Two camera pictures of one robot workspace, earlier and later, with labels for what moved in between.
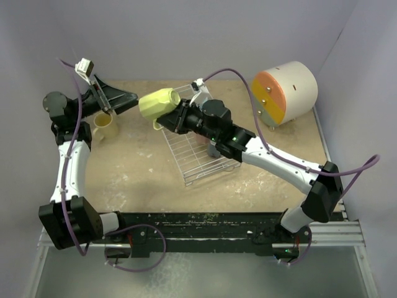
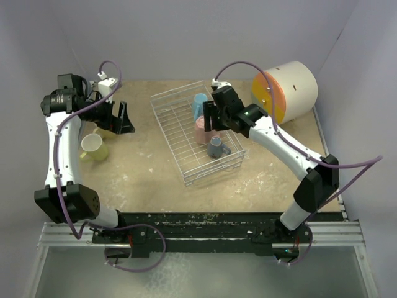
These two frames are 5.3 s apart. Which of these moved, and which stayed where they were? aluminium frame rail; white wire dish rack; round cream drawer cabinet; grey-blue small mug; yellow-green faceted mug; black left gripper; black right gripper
Moved: yellow-green faceted mug; black left gripper; black right gripper
Stayed: white wire dish rack; aluminium frame rail; round cream drawer cabinet; grey-blue small mug
